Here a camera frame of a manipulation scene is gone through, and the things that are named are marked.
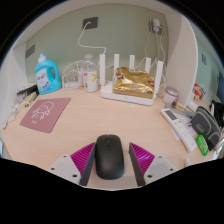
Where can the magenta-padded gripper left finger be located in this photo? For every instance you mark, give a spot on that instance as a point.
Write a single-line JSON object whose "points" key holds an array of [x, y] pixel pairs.
{"points": [[66, 165]]}

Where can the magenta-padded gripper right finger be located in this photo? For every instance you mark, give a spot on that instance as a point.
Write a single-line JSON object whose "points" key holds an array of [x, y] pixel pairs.
{"points": [[156, 165]]}

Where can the black computer mouse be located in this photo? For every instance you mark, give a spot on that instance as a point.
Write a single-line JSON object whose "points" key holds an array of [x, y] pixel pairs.
{"points": [[109, 156]]}

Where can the pink mouse pad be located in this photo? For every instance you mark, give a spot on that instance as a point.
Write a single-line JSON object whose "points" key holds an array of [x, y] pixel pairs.
{"points": [[45, 114]]}

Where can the white remote control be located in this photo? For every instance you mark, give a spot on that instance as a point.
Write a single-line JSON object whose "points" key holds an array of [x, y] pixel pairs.
{"points": [[180, 128]]}

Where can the green packet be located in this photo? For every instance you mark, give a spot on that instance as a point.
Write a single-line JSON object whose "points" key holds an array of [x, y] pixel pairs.
{"points": [[202, 145]]}

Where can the grey zip pouch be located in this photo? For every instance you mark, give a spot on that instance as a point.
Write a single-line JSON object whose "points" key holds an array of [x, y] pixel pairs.
{"points": [[206, 126]]}

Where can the beige small box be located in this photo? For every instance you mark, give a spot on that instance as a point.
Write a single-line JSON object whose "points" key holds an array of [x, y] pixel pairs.
{"points": [[29, 99]]}

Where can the white power strip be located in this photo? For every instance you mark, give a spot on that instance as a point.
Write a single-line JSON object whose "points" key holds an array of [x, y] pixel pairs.
{"points": [[71, 85]]}

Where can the white router with antennas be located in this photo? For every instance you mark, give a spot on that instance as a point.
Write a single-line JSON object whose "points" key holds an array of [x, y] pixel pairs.
{"points": [[110, 93]]}

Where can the stack of books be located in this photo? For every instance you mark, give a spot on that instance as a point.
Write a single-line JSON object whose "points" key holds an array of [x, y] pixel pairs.
{"points": [[27, 89]]}

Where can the gold foil bag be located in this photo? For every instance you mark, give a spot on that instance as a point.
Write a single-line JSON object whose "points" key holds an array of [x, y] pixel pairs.
{"points": [[133, 83]]}

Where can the blue detergent bottle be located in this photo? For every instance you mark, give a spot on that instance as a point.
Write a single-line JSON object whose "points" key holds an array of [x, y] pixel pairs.
{"points": [[46, 78]]}

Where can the clear plastic bottle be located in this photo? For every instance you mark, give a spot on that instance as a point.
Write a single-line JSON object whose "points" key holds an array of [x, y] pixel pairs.
{"points": [[90, 78]]}

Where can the grey blank wall plate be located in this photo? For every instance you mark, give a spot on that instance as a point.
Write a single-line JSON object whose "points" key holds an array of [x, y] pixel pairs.
{"points": [[30, 51]]}

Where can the white wall charger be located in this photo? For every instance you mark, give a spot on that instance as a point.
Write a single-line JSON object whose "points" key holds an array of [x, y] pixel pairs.
{"points": [[156, 26]]}

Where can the dark grey wall socket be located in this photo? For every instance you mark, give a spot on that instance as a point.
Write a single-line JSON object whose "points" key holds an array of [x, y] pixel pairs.
{"points": [[93, 22]]}

